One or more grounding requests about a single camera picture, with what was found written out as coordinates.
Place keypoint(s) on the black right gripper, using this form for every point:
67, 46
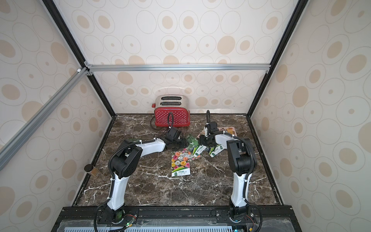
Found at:
204, 140

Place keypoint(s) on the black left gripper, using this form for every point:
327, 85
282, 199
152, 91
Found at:
184, 143

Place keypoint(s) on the green seed packet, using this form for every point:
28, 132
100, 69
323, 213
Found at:
198, 150
214, 151
192, 143

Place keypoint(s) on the flower seed packet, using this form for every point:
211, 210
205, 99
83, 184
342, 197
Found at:
181, 163

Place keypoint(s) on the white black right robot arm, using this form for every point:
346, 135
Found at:
242, 162

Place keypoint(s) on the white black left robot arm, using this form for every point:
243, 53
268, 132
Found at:
124, 162

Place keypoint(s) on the orange striped seed packet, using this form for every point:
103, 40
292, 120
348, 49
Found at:
230, 130

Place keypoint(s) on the red polka dot toaster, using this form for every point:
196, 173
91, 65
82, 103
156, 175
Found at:
171, 110

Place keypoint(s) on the brown bottle black cap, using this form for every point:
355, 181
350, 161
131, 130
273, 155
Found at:
92, 170

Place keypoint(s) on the horizontal aluminium rail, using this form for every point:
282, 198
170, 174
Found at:
179, 67

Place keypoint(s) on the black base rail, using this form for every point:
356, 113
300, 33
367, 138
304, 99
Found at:
178, 219

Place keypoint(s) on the left diagonal aluminium rail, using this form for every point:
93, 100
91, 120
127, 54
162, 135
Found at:
23, 135

